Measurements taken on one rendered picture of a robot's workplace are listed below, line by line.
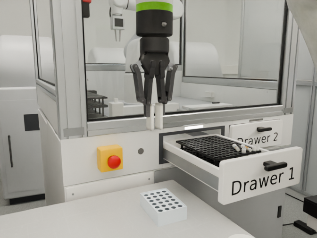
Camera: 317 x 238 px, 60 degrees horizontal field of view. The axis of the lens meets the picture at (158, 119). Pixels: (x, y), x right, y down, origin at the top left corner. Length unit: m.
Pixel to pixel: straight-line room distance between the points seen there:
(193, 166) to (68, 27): 0.53
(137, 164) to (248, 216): 0.63
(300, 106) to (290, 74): 1.50
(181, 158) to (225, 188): 0.22
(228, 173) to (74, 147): 0.45
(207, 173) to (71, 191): 0.42
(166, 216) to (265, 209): 0.78
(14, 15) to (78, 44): 3.29
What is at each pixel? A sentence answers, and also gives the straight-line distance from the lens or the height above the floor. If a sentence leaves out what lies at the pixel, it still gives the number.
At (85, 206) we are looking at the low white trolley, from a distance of 0.85.
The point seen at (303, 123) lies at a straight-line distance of 2.83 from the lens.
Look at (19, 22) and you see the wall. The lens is 4.10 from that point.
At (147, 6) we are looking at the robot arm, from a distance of 0.69.
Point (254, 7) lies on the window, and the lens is 1.22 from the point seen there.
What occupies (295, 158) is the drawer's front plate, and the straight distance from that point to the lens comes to 0.88.
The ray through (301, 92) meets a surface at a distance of 2.83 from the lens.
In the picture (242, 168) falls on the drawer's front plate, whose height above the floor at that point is 0.90.
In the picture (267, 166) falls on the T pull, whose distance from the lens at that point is 0.74.
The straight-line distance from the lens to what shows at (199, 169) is 0.80.
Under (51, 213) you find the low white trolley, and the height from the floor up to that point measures 0.76.
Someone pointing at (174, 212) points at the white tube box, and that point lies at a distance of 0.74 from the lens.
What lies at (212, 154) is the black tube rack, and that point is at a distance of 0.83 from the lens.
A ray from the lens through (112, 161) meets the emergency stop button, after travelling 0.83.
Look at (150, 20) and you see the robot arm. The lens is 0.68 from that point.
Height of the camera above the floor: 1.15
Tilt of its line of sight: 10 degrees down
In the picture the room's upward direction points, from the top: straight up
